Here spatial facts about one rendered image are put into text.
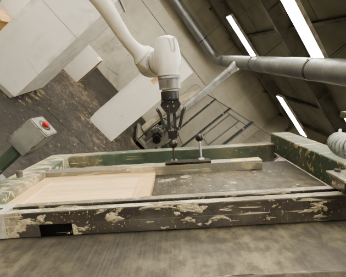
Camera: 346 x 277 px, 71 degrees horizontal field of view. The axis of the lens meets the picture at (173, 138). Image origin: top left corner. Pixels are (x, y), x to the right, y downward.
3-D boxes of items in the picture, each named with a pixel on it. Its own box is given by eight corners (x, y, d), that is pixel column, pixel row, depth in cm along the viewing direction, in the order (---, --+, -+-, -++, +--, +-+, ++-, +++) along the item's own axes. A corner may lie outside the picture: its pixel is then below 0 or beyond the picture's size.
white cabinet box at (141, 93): (95, 112, 508) (169, 46, 482) (114, 132, 527) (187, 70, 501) (89, 120, 451) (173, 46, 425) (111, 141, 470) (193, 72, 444)
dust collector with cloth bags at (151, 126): (134, 125, 721) (191, 77, 693) (149, 142, 743) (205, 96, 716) (132, 141, 592) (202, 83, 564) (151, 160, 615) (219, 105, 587)
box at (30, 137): (20, 136, 133) (42, 115, 131) (35, 152, 135) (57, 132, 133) (4, 140, 122) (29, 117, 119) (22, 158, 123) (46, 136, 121)
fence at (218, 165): (51, 177, 111) (50, 169, 111) (258, 165, 109) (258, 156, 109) (46, 181, 106) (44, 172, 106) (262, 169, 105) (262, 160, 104)
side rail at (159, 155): (75, 172, 137) (72, 153, 135) (269, 160, 135) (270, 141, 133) (71, 176, 131) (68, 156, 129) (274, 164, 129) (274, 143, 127)
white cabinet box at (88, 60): (62, 60, 562) (85, 40, 553) (81, 80, 581) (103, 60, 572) (56, 61, 519) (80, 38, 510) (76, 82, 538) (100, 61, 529)
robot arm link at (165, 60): (186, 74, 96) (171, 77, 108) (184, 33, 93) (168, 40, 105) (162, 75, 91) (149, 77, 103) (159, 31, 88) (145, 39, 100)
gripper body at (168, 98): (179, 89, 103) (180, 111, 105) (160, 90, 103) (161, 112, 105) (180, 89, 96) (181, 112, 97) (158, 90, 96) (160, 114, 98)
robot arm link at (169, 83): (158, 77, 103) (159, 92, 104) (156, 76, 94) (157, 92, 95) (179, 76, 103) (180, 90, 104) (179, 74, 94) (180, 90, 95)
